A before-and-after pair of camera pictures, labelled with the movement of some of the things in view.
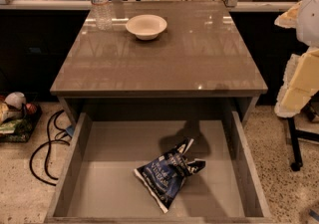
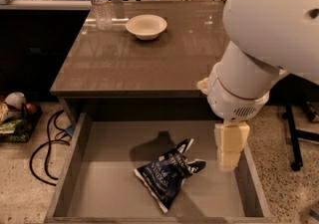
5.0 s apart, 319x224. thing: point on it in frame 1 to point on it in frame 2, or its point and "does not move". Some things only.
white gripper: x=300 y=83 to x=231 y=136
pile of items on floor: x=18 y=117 does not move
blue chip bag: x=161 y=178 does not move
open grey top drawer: x=96 y=180 does not move
